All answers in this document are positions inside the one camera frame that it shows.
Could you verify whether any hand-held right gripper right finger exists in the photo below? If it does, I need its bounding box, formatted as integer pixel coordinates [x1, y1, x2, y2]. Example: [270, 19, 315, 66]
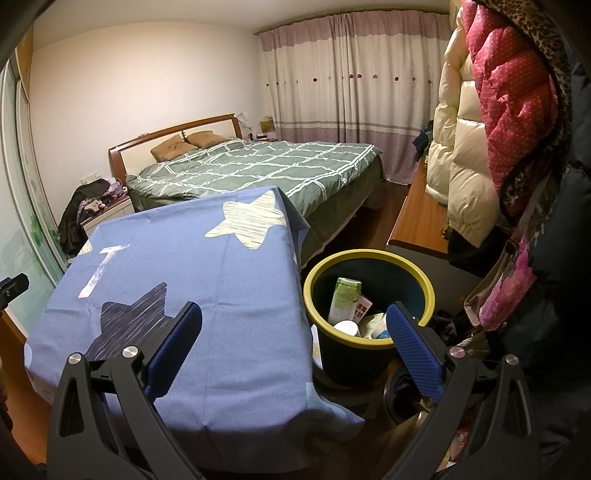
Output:
[383, 301, 541, 480]

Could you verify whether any floral tote bag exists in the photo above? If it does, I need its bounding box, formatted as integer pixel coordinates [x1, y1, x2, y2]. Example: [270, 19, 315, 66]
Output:
[464, 237, 539, 332]

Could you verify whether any green plaid duvet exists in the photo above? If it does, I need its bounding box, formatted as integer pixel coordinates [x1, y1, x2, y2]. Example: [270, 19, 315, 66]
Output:
[126, 139, 384, 222]

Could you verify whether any red puffer jacket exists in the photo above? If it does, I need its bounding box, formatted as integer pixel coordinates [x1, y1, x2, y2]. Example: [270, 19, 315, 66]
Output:
[462, 0, 561, 222]

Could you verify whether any white nightstand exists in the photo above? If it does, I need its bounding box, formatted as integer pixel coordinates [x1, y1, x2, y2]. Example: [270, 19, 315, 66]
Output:
[81, 194, 137, 238]

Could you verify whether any glass sliding wardrobe door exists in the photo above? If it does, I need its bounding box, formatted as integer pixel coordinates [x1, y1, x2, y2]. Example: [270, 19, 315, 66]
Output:
[0, 34, 70, 324]

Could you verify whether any pink milk carton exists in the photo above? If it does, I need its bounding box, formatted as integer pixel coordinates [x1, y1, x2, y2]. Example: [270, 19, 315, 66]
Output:
[355, 295, 374, 326]

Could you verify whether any brown pillow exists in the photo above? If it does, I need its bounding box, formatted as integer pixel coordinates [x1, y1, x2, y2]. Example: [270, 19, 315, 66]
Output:
[150, 136, 199, 162]
[187, 131, 230, 149]

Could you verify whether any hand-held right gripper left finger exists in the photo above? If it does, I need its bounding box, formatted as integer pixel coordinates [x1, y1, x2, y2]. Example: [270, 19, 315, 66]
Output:
[46, 301, 204, 480]

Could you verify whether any leaf print paper carton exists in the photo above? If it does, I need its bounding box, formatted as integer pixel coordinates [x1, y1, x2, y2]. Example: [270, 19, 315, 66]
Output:
[328, 277, 362, 324]

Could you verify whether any pile of dark clothes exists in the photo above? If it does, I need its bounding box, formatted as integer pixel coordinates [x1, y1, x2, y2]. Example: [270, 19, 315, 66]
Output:
[58, 178, 127, 257]

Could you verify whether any black coat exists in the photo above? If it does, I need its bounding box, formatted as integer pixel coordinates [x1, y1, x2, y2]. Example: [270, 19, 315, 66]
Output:
[503, 46, 591, 462]

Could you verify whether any cream paper cup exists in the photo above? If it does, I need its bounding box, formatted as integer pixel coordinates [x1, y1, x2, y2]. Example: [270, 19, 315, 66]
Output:
[360, 313, 393, 342]

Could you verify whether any cream puffer jacket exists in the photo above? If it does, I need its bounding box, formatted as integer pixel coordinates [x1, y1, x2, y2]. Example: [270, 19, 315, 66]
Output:
[425, 23, 513, 250]

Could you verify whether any heap of dark clothing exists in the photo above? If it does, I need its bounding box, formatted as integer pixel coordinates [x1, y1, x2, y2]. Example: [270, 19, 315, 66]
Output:
[412, 120, 437, 162]

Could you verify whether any pink and cream curtain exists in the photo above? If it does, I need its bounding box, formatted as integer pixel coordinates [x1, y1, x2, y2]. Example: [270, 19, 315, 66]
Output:
[256, 10, 455, 185]

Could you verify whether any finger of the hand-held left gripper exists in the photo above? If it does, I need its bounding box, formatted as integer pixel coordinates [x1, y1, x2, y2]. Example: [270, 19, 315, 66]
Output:
[0, 273, 29, 301]

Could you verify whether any yellow rimmed dark bin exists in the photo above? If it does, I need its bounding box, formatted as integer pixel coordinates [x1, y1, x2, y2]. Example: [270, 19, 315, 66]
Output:
[303, 249, 435, 388]

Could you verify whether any wooden bed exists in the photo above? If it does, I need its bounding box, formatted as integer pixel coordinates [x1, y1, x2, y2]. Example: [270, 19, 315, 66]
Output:
[108, 114, 385, 259]

